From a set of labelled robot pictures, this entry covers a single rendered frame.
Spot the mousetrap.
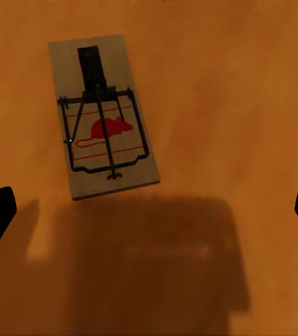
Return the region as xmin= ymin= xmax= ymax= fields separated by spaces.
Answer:
xmin=48 ymin=34 xmax=161 ymax=201

